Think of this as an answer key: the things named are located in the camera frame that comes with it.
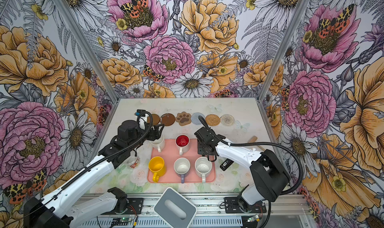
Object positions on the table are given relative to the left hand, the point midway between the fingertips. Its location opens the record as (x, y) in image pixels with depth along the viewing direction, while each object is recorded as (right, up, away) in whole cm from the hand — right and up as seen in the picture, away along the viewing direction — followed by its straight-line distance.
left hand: (157, 128), depth 78 cm
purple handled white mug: (+12, -22, +9) cm, 27 cm away
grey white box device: (+9, -38, -5) cm, 40 cm away
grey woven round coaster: (+19, +3, +33) cm, 38 cm away
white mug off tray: (-2, -9, +8) cm, 12 cm away
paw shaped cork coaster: (+10, +4, +32) cm, 34 cm away
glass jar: (-14, -19, +5) cm, 24 cm away
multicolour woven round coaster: (+42, +3, +31) cm, 52 cm away
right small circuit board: (+47, -42, -6) cm, 63 cm away
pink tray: (+3, -17, +16) cm, 24 cm away
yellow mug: (-3, -22, +8) cm, 24 cm away
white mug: (+23, -22, +6) cm, 33 cm away
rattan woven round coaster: (+31, +3, +32) cm, 45 cm away
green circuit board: (-16, -43, -6) cm, 46 cm away
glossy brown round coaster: (-1, +3, +32) cm, 32 cm away
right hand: (+24, -15, +9) cm, 30 cm away
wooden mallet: (+56, -9, +20) cm, 60 cm away
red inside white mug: (+11, -10, +17) cm, 22 cm away
